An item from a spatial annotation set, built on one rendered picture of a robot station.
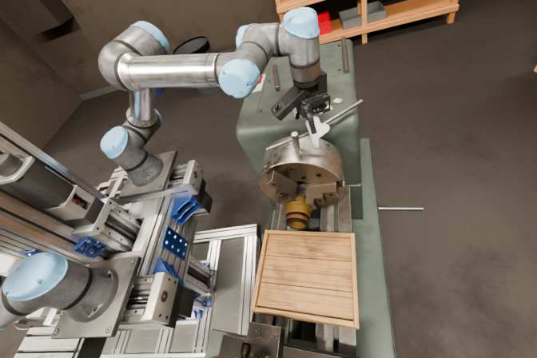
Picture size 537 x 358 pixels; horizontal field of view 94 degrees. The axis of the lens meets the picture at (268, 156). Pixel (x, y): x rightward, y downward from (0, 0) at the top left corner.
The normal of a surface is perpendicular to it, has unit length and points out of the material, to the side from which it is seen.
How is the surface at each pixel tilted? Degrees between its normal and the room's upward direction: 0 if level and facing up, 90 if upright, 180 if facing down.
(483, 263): 0
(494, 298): 0
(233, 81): 90
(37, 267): 8
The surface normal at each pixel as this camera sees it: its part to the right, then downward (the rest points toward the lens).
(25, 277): -0.17, -0.69
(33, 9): 0.00, 0.74
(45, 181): 0.96, -0.18
